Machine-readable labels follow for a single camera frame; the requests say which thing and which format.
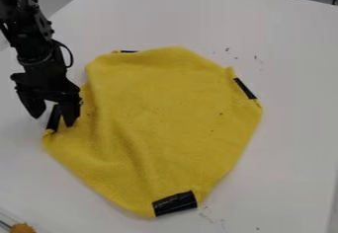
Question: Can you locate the yellow toy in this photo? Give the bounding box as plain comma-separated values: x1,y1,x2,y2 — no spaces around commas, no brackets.
9,222,38,233

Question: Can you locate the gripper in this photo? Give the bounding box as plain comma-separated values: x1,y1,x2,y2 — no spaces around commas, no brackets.
9,52,84,128

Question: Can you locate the yellow cloth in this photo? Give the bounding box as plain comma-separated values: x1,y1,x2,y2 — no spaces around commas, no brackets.
41,46,265,219

